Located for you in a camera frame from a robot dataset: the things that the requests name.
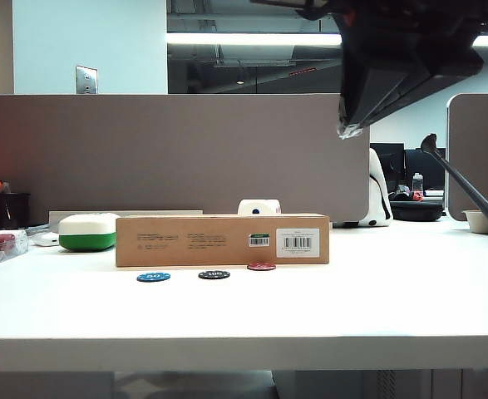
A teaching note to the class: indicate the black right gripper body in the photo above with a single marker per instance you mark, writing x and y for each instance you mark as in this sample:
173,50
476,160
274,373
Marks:
393,29

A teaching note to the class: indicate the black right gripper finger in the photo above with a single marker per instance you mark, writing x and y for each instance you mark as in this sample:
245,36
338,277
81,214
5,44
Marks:
364,95
426,83

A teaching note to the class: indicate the red poker chip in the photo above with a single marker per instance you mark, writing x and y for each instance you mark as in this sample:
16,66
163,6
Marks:
261,266

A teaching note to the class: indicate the black poker chip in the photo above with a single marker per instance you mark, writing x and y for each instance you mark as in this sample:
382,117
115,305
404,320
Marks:
213,274

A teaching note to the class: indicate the long brown cardboard box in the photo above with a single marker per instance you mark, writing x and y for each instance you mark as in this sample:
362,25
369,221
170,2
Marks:
177,249

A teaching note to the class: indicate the blue poker chip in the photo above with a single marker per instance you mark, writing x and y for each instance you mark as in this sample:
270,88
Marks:
154,276

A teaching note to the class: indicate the clear plastic chip tray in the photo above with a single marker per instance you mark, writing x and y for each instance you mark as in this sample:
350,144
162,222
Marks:
2,257

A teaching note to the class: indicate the narrow brown desk partition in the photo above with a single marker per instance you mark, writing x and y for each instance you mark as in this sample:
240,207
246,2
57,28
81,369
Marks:
476,137

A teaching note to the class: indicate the black computer monitor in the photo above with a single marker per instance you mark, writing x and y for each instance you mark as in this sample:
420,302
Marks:
393,166
430,166

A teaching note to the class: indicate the clear water bottle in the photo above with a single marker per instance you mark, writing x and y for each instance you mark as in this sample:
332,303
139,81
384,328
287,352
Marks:
417,183

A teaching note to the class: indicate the white and black figure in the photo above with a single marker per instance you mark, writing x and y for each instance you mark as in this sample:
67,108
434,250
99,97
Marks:
381,199

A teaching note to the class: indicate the red headphones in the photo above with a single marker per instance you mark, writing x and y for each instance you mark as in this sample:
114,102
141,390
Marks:
410,195

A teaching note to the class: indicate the black oval case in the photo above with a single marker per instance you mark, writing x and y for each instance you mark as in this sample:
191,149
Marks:
416,210

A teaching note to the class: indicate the small beige bowl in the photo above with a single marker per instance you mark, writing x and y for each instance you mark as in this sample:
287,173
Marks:
476,220

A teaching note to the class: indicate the large white die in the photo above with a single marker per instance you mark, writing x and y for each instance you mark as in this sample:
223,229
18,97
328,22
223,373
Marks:
254,206

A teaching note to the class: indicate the wide brown desk partition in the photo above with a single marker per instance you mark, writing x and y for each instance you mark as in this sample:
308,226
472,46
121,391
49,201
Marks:
164,158

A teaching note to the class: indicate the green and white case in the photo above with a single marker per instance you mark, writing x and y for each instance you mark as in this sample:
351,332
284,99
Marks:
86,232

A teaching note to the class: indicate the white earbud case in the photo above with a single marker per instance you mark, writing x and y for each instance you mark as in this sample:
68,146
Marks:
46,239

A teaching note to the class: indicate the black cup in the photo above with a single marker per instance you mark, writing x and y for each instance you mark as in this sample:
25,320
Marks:
11,210

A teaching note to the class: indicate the metal wall switch plate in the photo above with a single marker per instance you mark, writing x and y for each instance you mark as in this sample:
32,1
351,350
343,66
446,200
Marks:
86,80

